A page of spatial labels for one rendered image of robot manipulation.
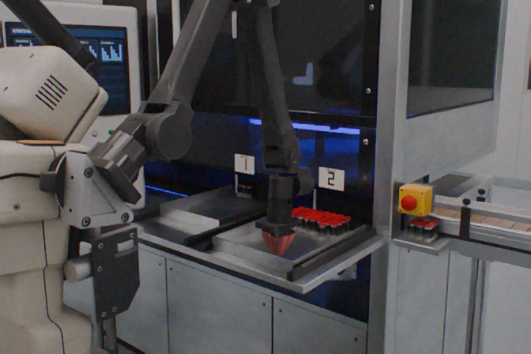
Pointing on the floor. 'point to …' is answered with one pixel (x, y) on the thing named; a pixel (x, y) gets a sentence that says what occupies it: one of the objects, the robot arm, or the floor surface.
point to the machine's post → (389, 147)
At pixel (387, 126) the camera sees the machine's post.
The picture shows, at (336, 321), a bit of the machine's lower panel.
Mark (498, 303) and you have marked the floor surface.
